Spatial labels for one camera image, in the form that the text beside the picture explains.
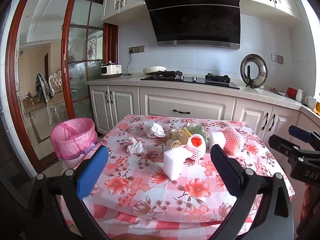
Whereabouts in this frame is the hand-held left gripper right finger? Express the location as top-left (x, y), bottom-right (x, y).
top-left (210, 144), bottom-right (294, 240)

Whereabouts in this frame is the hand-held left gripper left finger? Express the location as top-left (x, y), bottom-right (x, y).
top-left (26, 145), bottom-right (110, 240)

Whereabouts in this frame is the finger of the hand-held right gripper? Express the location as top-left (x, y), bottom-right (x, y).
top-left (269, 135), bottom-right (304, 160)
top-left (289, 126), bottom-right (320, 145)

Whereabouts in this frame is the white foam block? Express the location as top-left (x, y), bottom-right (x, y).
top-left (163, 146), bottom-right (191, 180)
top-left (209, 131), bottom-right (227, 150)

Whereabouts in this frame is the pink fruit foam net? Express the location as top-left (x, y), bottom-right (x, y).
top-left (222, 126), bottom-right (245, 155)

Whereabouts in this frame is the red fruit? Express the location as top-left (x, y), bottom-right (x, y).
top-left (186, 133), bottom-right (207, 160)

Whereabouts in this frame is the pink-lined trash bin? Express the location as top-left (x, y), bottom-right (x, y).
top-left (50, 117), bottom-right (98, 172)

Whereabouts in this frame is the green white foam net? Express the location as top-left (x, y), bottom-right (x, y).
top-left (186, 124), bottom-right (208, 143)

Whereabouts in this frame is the white tissue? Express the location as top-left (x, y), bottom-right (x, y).
top-left (127, 137), bottom-right (148, 155)
top-left (143, 122), bottom-right (166, 138)

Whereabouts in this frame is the person's right hand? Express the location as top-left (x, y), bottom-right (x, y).
top-left (301, 184), bottom-right (320, 227)

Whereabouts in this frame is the white mug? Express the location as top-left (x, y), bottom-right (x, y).
top-left (304, 95), bottom-right (317, 110)

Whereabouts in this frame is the white two-door lower cabinet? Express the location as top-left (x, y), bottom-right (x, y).
top-left (231, 97), bottom-right (300, 140)
top-left (89, 85), bottom-right (140, 134)

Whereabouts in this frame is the pink floral tablecloth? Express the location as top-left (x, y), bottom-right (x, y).
top-left (57, 114), bottom-right (295, 240)

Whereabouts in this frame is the white cabinet drawer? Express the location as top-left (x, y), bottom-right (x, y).
top-left (139, 87), bottom-right (236, 123)

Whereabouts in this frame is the black lid rack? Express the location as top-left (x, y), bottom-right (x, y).
top-left (245, 65), bottom-right (262, 89)

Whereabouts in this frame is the glass pot lid on stand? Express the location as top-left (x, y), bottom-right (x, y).
top-left (240, 54), bottom-right (268, 85)

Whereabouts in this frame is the black gas stove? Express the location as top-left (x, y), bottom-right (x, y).
top-left (140, 70), bottom-right (240, 90)

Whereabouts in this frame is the white ornate dining chair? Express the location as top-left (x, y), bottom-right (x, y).
top-left (37, 70), bottom-right (68, 125)

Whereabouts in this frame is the patterned cloth on chair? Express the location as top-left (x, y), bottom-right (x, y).
top-left (35, 73), bottom-right (54, 104)

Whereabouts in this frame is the beige kitchen countertop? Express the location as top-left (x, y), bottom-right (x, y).
top-left (87, 72), bottom-right (320, 120)

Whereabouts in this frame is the white rice cooker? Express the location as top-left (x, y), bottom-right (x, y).
top-left (100, 61), bottom-right (122, 79)

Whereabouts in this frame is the white electric pan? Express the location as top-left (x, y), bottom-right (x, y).
top-left (143, 66), bottom-right (167, 75)

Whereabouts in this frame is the wooden glass sliding door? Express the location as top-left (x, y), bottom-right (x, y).
top-left (61, 0), bottom-right (105, 120)

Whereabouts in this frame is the black range hood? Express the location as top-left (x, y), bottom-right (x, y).
top-left (144, 0), bottom-right (242, 50)

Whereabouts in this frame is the white gold wall outlet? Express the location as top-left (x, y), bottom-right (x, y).
top-left (271, 53), bottom-right (284, 65)

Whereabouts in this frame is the black power cord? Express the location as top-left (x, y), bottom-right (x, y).
top-left (122, 52), bottom-right (133, 77)

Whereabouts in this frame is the red wooden door frame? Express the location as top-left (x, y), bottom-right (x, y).
top-left (5, 0), bottom-right (105, 173)

